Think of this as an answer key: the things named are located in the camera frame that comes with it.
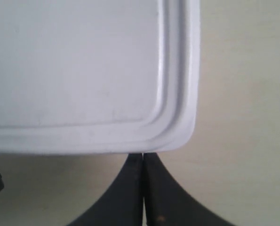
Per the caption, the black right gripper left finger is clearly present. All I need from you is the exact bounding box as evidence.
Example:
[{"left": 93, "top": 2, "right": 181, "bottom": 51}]
[{"left": 70, "top": 153, "right": 143, "bottom": 226}]

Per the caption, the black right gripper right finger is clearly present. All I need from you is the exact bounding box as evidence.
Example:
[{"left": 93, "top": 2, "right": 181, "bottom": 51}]
[{"left": 143, "top": 153, "right": 232, "bottom": 226}]

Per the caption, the white lidded plastic container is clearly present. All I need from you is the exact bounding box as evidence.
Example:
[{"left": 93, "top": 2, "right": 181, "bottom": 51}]
[{"left": 0, "top": 0, "right": 200, "bottom": 155}]

